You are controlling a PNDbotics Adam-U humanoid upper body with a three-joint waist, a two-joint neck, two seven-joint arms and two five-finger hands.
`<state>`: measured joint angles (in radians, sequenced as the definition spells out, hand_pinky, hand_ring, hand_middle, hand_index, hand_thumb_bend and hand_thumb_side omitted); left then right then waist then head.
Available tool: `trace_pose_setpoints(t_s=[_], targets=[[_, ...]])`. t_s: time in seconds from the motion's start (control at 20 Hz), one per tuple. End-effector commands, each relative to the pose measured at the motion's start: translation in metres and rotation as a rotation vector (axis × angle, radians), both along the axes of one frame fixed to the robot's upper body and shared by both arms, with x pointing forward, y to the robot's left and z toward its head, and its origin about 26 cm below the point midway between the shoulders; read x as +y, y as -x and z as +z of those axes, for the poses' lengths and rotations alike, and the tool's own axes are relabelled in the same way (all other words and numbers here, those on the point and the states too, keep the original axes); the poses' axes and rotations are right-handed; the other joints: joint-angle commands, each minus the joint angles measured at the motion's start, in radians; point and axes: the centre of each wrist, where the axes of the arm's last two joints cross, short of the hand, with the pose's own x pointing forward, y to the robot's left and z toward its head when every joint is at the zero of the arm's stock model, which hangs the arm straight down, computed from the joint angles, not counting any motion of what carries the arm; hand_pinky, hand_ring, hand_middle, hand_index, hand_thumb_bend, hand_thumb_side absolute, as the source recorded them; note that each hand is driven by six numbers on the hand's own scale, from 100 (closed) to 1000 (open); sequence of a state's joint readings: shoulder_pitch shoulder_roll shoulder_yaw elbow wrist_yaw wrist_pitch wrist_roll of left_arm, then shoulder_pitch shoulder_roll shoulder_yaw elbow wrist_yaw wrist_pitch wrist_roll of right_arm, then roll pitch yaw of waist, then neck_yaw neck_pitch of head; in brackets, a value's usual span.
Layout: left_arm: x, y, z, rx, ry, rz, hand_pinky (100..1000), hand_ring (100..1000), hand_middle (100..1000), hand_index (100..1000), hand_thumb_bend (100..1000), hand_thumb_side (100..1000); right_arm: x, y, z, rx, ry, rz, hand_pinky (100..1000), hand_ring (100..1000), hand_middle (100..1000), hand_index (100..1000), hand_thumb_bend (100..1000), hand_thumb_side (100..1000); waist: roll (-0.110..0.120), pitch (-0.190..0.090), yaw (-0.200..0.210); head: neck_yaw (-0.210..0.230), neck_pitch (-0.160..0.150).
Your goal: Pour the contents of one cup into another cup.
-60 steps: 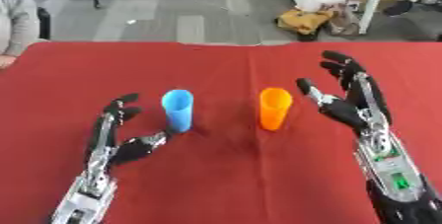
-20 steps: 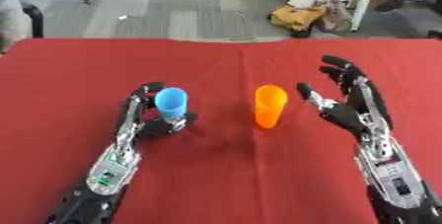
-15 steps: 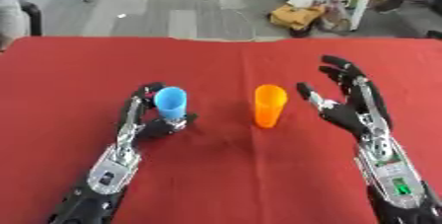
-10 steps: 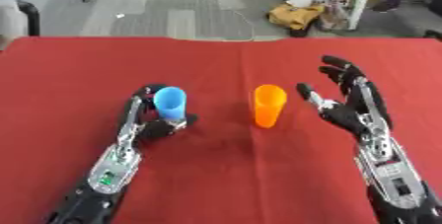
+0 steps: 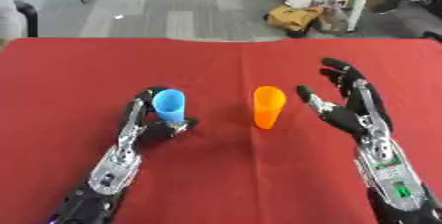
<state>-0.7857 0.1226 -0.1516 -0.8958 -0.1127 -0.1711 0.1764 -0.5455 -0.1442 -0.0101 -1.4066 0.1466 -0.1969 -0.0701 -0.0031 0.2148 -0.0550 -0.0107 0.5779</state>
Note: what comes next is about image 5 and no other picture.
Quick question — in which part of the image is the blue plastic cup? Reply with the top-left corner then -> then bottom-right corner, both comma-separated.
150,88 -> 188,123

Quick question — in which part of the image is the orange plastic cup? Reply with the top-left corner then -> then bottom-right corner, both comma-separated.
252,85 -> 289,130

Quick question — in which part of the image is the yellow bag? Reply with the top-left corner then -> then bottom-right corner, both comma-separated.
263,4 -> 327,33

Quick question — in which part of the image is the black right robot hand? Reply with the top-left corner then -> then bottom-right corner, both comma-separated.
295,57 -> 396,146

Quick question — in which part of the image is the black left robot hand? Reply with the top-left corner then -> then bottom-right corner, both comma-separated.
115,86 -> 202,148

